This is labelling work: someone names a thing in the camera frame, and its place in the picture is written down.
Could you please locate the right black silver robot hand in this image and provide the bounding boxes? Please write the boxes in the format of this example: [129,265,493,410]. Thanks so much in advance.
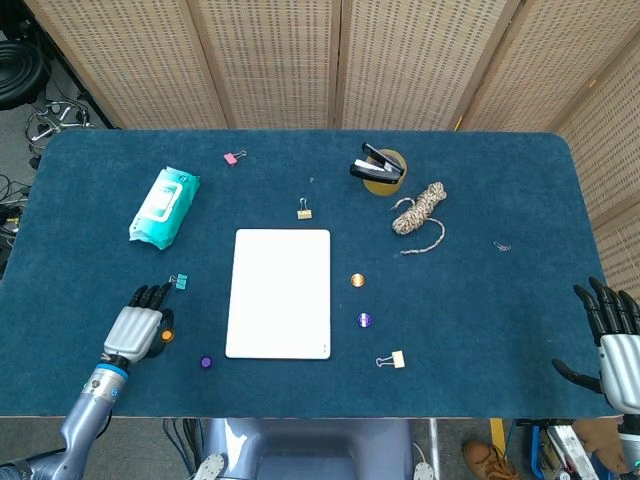
[551,277,640,416]

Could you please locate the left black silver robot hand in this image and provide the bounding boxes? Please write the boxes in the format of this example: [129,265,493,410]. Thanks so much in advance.
[102,283,176,365]

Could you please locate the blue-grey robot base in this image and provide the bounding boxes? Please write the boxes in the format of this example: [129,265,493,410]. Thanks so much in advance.
[192,417,416,480]

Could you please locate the white rectangular board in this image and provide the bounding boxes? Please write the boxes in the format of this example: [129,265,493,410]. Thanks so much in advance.
[224,228,332,360]

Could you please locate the green wet wipes pack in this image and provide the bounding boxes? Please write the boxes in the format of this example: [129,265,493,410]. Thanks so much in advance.
[128,166,201,251]

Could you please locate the brown leather shoe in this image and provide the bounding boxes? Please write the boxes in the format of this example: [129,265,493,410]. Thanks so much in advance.
[462,439,524,480]

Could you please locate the dark blue table mat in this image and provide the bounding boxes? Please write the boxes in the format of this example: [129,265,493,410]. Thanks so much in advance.
[0,129,616,419]

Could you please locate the large gold binder clip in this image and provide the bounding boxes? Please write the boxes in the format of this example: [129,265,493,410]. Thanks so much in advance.
[375,350,407,371]

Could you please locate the chrome chair base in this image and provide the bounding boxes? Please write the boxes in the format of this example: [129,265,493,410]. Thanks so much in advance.
[24,97,94,151]

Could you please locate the yellow tape roll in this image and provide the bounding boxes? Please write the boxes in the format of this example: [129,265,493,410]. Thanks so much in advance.
[362,147,408,196]

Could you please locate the black stapler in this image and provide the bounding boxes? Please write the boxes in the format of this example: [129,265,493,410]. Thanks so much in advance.
[349,142,406,186]

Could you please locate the woven wooden folding screen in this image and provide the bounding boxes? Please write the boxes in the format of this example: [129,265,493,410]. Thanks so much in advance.
[22,0,640,321]

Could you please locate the black cables under table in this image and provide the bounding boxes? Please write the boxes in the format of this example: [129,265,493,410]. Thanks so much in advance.
[162,418,204,476]

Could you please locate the tangled floor cables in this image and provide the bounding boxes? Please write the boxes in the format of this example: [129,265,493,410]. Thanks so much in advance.
[0,172,31,251]

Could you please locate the beige braided rope bundle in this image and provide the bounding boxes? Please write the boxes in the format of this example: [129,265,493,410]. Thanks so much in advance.
[390,181,448,256]

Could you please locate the black coiled hose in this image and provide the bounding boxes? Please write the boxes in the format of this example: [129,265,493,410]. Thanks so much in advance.
[0,39,51,109]

